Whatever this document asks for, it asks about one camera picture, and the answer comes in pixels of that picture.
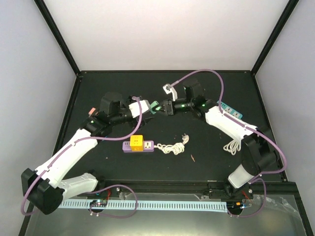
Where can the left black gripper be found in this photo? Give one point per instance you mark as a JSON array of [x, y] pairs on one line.
[[144, 121]]

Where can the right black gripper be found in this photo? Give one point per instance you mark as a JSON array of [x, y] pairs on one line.
[[169, 106]]

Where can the green plug adapter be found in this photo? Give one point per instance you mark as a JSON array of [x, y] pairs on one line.
[[155, 107]]

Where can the yellow cube socket adapter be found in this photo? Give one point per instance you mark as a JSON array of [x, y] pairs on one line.
[[136, 143]]

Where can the purple power strip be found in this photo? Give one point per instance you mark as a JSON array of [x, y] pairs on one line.
[[148, 146]]

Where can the small pink charger plug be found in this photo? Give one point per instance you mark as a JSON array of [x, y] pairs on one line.
[[91, 111]]

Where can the teal power strip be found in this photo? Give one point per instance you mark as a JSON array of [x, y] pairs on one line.
[[228, 109]]

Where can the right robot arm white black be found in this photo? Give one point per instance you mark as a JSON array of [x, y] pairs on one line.
[[255, 145]]

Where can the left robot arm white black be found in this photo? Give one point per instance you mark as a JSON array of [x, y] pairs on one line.
[[114, 120]]

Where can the left circuit board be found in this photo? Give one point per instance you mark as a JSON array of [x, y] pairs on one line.
[[98, 203]]

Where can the circuit board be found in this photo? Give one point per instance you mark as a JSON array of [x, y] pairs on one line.
[[98, 203], [239, 205]]

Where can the right circuit board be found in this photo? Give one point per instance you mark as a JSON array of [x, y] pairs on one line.
[[239, 205]]

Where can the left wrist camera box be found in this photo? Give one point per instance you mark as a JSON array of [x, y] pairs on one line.
[[136, 109]]

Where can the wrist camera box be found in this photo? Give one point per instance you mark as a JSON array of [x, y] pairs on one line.
[[136, 109], [168, 89]]

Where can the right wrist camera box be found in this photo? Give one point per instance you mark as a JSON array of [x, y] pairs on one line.
[[168, 89]]

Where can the light blue slotted cable duct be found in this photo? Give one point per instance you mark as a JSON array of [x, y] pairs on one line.
[[148, 205]]

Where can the black front rail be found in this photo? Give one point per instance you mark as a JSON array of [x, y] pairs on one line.
[[214, 189]]

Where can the left black frame post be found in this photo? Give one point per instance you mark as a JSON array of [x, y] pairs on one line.
[[42, 7]]

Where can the black frame post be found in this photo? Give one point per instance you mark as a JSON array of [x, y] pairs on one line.
[[42, 7], [281, 22]]

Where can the right black frame post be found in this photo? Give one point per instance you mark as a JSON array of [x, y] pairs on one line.
[[281, 22]]

